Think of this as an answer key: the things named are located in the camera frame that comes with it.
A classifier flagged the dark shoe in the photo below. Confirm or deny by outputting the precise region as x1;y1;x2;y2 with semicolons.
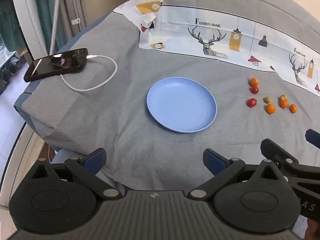
0;64;13;83

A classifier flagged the grey curtain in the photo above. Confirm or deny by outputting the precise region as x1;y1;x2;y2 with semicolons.
60;0;88;39

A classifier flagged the black smartphone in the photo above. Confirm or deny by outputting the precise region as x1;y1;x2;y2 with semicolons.
24;48;88;82

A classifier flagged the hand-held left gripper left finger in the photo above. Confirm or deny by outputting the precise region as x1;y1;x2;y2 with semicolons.
21;148;123;200

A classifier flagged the white door frame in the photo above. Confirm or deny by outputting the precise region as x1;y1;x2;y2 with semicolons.
10;0;50;61

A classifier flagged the blue plastic plate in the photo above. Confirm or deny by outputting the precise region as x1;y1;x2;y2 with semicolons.
146;77;217;133

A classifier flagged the grey shoe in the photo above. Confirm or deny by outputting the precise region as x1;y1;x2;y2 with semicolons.
10;56;26;67

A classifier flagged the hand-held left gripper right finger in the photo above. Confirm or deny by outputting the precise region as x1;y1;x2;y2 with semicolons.
187;148;288;200

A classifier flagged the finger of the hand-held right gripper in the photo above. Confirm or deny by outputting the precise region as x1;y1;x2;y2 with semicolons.
305;129;320;148
261;138;302;172

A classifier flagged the deer printed white pillowcase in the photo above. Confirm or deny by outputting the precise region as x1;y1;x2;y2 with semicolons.
113;0;320;94

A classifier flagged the white charging cable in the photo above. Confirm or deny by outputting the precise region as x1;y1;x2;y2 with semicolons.
61;54;118;92

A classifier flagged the green curtain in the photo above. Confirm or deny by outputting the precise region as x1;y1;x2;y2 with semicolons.
32;0;67;53

